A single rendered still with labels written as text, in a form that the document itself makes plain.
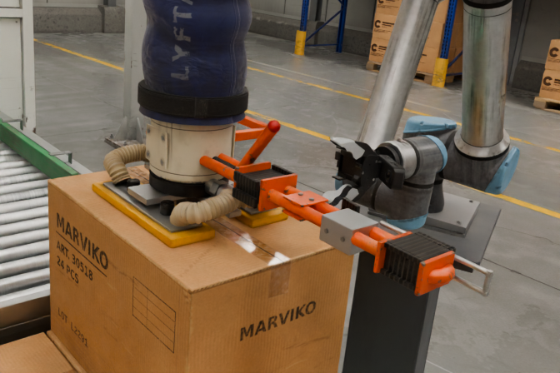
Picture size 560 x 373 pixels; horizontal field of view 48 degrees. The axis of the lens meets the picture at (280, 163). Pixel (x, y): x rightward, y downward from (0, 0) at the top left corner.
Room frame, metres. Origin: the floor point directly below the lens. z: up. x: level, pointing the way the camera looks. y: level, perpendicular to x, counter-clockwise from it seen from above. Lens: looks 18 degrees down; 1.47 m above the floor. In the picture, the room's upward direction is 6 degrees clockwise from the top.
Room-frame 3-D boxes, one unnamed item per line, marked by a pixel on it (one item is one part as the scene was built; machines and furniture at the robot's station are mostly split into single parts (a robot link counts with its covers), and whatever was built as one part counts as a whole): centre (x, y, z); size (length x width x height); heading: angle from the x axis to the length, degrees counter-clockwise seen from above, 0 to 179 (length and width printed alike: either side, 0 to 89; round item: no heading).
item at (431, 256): (0.83, -0.21, 1.07); 0.08 x 0.07 x 0.05; 42
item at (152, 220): (1.22, 0.26, 0.97); 0.34 x 0.10 x 0.05; 42
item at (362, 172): (1.29, -0.18, 1.07); 0.12 x 0.09 x 0.08; 132
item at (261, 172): (1.10, 0.02, 1.07); 0.10 x 0.08 x 0.06; 132
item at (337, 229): (0.94, -0.12, 1.07); 0.07 x 0.07 x 0.04; 42
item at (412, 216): (1.41, -0.30, 0.96); 0.12 x 0.09 x 0.12; 55
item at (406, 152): (1.34, -0.25, 1.08); 0.09 x 0.05 x 0.10; 42
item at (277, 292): (1.27, 0.18, 0.74); 0.60 x 0.40 x 0.40; 43
